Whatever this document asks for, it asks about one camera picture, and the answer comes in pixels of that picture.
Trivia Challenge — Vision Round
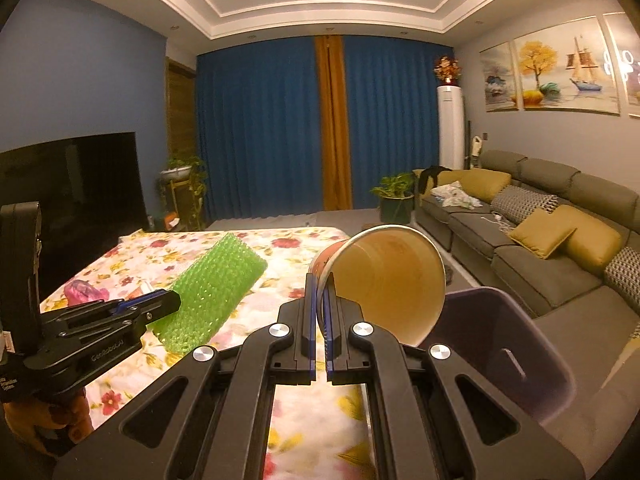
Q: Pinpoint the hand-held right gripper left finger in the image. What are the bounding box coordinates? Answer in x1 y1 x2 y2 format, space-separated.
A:
52 274 317 480

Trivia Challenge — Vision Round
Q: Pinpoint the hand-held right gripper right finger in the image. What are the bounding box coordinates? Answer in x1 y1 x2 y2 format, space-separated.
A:
324 287 586 480

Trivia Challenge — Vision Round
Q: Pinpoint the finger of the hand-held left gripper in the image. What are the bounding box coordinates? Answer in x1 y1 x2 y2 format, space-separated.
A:
41 289 168 333
60 290 182 347

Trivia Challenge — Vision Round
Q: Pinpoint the green bubble wrap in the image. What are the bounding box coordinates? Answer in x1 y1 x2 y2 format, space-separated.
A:
150 232 268 356

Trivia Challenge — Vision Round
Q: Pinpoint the paper cup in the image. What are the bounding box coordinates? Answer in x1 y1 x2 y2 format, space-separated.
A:
310 225 447 349

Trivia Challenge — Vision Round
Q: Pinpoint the purple plastic bin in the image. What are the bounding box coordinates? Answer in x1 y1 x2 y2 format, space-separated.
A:
420 286 579 424

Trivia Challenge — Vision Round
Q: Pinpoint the person's left hand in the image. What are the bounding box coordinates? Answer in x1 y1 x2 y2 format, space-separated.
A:
4 389 96 457

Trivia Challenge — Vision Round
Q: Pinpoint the pink plastic bag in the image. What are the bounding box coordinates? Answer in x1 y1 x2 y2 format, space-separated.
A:
64 280 104 307

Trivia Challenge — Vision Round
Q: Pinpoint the floral bedsheet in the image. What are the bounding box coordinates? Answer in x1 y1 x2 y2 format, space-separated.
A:
40 226 382 480

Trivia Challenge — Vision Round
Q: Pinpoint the black flat television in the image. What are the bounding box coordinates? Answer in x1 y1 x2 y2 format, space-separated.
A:
0 131 151 302

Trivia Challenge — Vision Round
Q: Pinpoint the yellow plant stand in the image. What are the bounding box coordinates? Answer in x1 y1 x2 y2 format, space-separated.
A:
170 177 194 231

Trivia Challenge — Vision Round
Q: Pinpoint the trailing plant in white bowl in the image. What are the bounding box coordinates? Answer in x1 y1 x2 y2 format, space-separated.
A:
155 155 209 231

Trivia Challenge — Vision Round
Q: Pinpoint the green potted plant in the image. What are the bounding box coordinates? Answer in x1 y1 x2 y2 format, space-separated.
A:
370 172 418 226

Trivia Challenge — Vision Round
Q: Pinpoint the black garment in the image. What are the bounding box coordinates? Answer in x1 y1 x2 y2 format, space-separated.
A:
419 165 454 194

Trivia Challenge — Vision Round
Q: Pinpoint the white crumpled cloth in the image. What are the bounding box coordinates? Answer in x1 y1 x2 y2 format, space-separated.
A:
431 182 484 210

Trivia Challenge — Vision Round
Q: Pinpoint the blue curtain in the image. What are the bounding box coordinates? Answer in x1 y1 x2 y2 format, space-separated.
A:
196 36 326 222
344 36 456 209

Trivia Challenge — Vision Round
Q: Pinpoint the orange curtain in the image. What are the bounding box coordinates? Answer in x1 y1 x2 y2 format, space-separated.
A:
314 35 354 212

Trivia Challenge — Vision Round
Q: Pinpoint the grey sectional sofa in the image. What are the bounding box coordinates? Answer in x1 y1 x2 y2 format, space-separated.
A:
414 149 640 476

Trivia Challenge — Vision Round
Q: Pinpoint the long yellow pillow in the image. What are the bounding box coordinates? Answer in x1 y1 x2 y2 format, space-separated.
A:
452 167 512 204

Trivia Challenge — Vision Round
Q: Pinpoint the square yellow pillow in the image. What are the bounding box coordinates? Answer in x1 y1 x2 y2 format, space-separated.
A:
507 208 577 260

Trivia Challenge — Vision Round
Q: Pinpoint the black and white patterned pillow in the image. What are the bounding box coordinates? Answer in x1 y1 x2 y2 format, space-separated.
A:
602 246 640 311
490 185 559 226

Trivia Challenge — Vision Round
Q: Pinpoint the white standing air conditioner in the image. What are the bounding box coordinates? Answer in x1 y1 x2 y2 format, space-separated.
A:
437 85 466 171

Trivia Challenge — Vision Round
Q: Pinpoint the large yellow pillow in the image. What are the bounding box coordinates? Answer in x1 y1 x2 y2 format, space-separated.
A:
550 205 624 279

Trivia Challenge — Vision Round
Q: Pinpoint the red and gold flower decoration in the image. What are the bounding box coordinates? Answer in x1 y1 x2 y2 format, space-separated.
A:
433 56 463 86

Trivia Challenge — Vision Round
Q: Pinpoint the small landscape painting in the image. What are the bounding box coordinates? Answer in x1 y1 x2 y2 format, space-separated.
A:
479 42 521 112

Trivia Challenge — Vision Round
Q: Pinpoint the large tree and sailboat painting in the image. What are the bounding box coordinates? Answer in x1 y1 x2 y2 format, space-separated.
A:
514 16 621 116

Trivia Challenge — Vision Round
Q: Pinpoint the painting with glare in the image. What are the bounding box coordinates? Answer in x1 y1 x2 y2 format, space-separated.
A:
602 10 640 119

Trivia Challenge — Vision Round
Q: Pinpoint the white cable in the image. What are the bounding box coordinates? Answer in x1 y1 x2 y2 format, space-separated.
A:
480 212 516 234

